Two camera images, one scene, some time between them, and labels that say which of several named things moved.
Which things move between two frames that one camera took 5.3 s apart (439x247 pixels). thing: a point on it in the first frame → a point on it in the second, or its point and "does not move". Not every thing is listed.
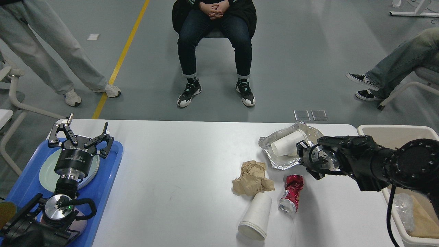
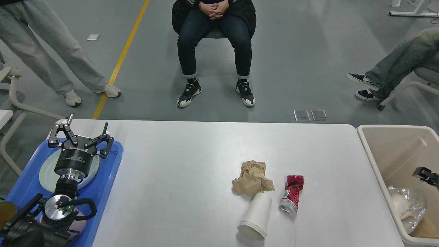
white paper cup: x=253 y=223 does not move
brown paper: x=252 y=180 does not move
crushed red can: x=288 y=202 does not move
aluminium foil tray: x=286 y=162 → x=409 y=224
